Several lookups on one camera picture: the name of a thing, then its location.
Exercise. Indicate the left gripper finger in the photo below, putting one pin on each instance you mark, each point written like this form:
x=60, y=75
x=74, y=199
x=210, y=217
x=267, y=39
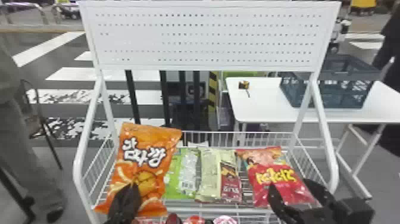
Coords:
x=123, y=206

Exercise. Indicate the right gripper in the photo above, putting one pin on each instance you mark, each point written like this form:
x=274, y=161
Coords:
x=315, y=216

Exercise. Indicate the orange snack packet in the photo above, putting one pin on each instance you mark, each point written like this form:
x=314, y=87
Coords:
x=142, y=156

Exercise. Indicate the red noodle cup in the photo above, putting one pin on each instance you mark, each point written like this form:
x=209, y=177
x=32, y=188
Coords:
x=193, y=220

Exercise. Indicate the pink noodle cup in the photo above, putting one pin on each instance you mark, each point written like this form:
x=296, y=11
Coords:
x=225, y=220

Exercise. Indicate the pale green and red snack packet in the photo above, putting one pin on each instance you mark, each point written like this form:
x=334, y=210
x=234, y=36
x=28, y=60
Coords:
x=215, y=175

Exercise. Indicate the white side table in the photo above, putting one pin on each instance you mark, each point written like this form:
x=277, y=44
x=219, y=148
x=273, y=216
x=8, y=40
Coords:
x=268, y=106

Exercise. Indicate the blue basket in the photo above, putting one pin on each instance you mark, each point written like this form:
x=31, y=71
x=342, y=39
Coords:
x=343, y=90

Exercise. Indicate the person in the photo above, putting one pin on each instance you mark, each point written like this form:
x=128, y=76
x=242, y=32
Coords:
x=18, y=150
x=390, y=56

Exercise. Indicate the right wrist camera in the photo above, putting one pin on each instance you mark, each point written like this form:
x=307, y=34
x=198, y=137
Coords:
x=356, y=212

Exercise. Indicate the yellow and black striped post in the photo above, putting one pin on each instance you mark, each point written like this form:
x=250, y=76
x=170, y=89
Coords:
x=213, y=87

